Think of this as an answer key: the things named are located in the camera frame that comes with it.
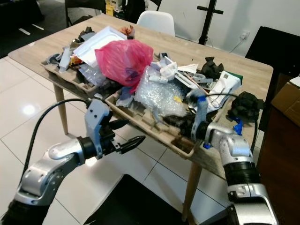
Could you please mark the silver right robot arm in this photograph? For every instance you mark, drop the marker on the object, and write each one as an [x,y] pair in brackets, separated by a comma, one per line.
[234,150]

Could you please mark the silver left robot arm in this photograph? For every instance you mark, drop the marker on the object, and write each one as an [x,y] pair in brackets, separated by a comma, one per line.
[56,157]

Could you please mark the long brown pulp tray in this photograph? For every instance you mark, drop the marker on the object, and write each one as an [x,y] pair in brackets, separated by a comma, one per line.
[185,147]

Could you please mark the clear bubble wrap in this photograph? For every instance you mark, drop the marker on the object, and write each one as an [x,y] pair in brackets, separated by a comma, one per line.
[157,93]

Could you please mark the white plastic packaging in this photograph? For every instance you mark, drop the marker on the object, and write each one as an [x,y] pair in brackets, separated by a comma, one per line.
[168,68]

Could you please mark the white and green carton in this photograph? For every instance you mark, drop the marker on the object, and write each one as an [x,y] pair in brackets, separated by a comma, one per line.
[229,83]

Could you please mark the large black crumpled wrapper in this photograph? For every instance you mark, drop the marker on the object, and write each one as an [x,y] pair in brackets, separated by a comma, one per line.
[246,107]

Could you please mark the red plastic bag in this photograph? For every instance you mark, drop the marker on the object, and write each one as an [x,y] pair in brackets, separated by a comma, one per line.
[122,61]

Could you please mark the small black crumpled wrapper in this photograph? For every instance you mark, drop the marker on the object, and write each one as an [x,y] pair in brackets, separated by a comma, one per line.
[211,68]

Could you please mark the wooden table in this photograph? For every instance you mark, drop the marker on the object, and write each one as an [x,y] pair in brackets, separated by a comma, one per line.
[187,47]

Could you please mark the white foam box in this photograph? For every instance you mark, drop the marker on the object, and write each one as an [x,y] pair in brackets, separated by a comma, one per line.
[98,44]

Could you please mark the grey plastic scrap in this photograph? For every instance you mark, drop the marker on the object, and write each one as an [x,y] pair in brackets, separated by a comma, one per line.
[63,57]

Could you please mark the brown crumpled wrapper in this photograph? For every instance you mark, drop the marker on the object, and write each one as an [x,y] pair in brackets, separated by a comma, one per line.
[127,31]

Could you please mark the white plastic chair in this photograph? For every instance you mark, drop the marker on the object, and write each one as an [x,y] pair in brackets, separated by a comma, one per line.
[154,21]

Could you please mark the black stand pole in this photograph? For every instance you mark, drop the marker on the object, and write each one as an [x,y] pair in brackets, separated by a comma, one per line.
[207,23]

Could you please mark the brown cardboard box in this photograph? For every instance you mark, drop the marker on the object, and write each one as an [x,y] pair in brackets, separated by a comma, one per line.
[288,101]

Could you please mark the yellow package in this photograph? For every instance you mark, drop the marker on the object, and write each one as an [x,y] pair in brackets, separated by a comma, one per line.
[111,4]

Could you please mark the black cabinet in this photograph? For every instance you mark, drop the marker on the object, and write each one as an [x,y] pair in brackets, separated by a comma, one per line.
[276,47]

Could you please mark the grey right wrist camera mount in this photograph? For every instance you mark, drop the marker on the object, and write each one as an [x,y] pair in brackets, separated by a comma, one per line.
[200,115]

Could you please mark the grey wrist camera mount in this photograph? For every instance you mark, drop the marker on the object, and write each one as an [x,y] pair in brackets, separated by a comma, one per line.
[200,115]
[97,117]

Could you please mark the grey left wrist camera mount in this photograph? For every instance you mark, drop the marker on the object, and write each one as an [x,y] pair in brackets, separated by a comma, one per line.
[97,117]

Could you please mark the white wall socket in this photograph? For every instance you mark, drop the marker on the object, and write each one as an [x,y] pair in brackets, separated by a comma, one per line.
[244,35]

